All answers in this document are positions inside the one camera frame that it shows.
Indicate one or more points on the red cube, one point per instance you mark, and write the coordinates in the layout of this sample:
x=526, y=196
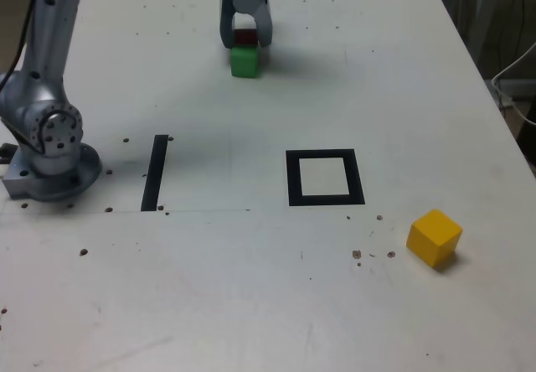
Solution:
x=245, y=37

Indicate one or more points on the green cube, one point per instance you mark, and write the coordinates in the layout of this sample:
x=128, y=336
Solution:
x=244, y=63

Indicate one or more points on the yellow cube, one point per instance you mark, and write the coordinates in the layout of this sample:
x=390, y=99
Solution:
x=433, y=234

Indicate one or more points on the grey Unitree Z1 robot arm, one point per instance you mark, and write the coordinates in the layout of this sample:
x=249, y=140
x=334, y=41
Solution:
x=46, y=53

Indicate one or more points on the black tape square outline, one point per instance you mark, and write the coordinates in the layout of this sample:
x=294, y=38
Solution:
x=293, y=179

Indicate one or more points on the black tape strip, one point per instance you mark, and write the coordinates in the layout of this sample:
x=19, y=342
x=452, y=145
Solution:
x=154, y=171

